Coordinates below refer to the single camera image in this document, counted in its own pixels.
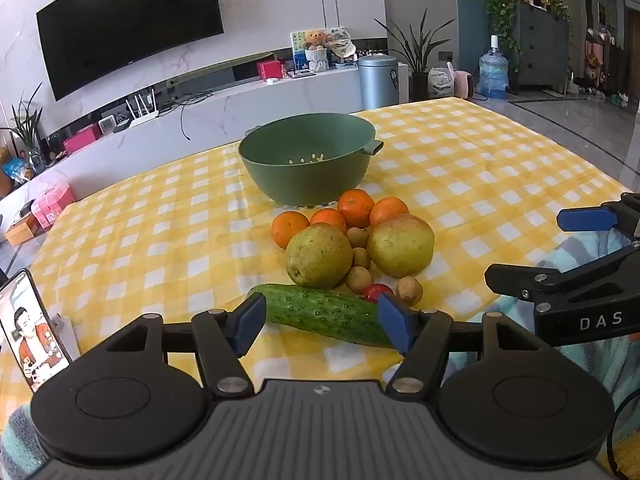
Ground blue water jug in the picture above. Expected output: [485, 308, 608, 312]
[478, 35, 509, 100]

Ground potted green plant right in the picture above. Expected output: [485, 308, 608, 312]
[375, 8, 454, 102]

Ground green cucumber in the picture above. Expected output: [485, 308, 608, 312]
[246, 284, 393, 348]

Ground yellow checkered tablecloth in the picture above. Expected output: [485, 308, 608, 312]
[0, 95, 633, 430]

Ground white wifi router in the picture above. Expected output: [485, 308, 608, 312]
[126, 88, 160, 128]

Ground pink storage box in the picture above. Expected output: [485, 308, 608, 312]
[30, 182, 75, 230]

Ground red cherry tomato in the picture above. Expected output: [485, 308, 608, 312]
[361, 283, 394, 304]

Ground magenta flat box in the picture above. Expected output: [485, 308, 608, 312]
[63, 124, 102, 154]

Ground black wall television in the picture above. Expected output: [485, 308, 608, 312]
[36, 0, 224, 100]

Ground red box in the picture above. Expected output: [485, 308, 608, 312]
[257, 60, 283, 80]

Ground orange cardboard box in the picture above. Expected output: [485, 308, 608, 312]
[6, 214, 41, 248]

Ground green pear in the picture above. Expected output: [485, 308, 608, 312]
[284, 223, 352, 289]
[367, 214, 435, 278]

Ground potted plant left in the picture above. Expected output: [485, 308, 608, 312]
[2, 84, 47, 174]

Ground dark grey cabinet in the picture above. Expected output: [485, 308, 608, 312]
[512, 3, 568, 90]

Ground white TV console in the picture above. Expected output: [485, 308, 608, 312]
[1, 67, 362, 230]

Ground grey blue trash bin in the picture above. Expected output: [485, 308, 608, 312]
[358, 54, 399, 110]

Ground smartphone with picture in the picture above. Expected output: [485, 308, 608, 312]
[1, 269, 72, 392]

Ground green colander bowl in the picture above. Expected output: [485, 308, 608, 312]
[239, 113, 384, 207]

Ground teddy bear toy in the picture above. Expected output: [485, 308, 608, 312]
[305, 29, 329, 73]

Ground brown longan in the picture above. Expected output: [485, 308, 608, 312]
[345, 266, 373, 294]
[396, 276, 423, 307]
[352, 247, 371, 269]
[346, 226, 369, 248]

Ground brown longan top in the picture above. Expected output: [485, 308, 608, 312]
[346, 226, 369, 248]

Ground orange tangerine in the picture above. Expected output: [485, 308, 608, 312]
[337, 188, 375, 229]
[309, 208, 347, 234]
[369, 196, 409, 226]
[270, 211, 309, 249]

